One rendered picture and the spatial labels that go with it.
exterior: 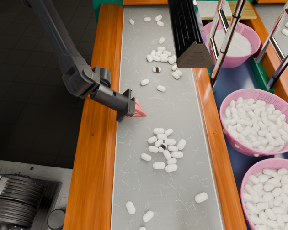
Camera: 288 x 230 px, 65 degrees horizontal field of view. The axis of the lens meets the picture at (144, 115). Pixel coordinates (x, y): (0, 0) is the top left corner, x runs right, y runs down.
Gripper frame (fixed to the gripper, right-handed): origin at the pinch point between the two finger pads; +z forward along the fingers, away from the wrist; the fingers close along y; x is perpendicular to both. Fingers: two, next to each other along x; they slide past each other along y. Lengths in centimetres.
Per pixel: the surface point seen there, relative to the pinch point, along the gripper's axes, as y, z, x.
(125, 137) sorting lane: -7.4, -3.3, 6.0
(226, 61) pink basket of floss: 30.9, 29.3, -21.3
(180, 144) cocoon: -11.3, 9.2, -7.3
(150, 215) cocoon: -32.3, 2.0, -0.2
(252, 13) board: 60, 39, -36
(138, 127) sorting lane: -3.6, 0.2, 3.0
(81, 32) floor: 156, -1, 97
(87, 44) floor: 138, 6, 92
